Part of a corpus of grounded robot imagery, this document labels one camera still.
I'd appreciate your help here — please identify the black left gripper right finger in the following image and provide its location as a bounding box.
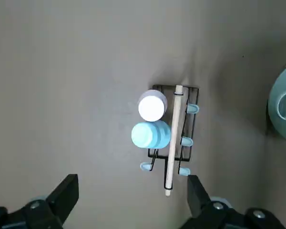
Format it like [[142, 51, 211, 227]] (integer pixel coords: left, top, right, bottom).
[[180, 175, 286, 229]]

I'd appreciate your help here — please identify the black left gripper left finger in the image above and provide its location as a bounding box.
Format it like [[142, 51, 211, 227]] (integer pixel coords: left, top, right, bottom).
[[0, 174, 79, 229]]

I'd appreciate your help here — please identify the light blue plastic cup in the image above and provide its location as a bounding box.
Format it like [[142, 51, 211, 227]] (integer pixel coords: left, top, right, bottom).
[[131, 121, 172, 150]]

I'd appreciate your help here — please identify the pink plastic cup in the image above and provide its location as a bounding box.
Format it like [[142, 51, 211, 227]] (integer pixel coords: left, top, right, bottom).
[[137, 89, 168, 122]]

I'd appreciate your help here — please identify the metal cooking pot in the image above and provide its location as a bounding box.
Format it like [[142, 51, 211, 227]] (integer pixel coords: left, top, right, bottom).
[[266, 61, 286, 143]]

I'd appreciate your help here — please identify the black wire cup holder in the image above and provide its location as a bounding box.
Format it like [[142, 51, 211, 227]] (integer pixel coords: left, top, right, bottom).
[[140, 84, 200, 197]]

